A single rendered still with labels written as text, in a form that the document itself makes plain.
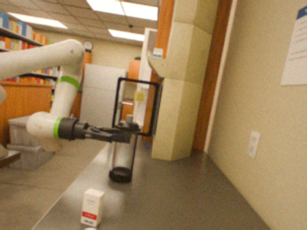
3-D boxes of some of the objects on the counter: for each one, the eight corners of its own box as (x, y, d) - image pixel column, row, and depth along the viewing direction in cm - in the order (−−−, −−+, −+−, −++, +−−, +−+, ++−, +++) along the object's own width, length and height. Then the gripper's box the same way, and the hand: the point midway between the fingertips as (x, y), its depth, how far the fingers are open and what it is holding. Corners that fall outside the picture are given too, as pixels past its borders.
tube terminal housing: (185, 148, 152) (204, 42, 143) (194, 164, 120) (219, 28, 111) (152, 144, 152) (168, 37, 143) (151, 158, 120) (173, 20, 110)
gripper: (66, 125, 74) (129, 133, 74) (86, 117, 95) (135, 124, 96) (64, 145, 75) (127, 153, 75) (84, 133, 96) (133, 139, 97)
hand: (125, 136), depth 86 cm, fingers closed on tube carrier, 9 cm apart
